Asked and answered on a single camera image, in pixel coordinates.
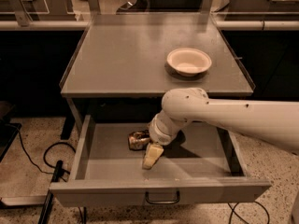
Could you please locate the grey open top drawer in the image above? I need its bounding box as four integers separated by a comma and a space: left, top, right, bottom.
50, 116, 271, 207

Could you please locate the metal drawer handle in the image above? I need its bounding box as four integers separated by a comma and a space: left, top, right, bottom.
145, 190, 180, 205

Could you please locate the crushed orange can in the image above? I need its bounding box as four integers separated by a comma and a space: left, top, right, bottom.
128, 130, 150, 150

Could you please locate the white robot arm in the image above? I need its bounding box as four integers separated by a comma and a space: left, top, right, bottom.
149, 88, 299, 153

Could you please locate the white horizontal rail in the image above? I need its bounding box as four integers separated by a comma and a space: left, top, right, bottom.
0, 21, 299, 31

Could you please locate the black cable right floor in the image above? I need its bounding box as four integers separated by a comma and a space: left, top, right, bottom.
227, 201, 271, 224

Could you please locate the black stand leg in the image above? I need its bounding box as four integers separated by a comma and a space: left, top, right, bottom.
38, 161, 63, 224

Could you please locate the white paper bowl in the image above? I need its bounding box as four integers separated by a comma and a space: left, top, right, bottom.
166, 48, 212, 77

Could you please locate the black cable left floor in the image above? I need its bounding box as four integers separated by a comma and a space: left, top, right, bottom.
5, 122, 77, 175

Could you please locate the dark device left edge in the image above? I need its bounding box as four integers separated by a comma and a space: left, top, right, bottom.
0, 100, 22, 162

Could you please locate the black cable floor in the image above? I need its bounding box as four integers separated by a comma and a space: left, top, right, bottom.
5, 122, 77, 175
227, 201, 271, 224

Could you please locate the grey cabinet counter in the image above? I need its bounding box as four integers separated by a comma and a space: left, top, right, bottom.
59, 12, 256, 134

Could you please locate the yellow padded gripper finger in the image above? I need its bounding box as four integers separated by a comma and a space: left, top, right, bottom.
142, 143, 164, 170

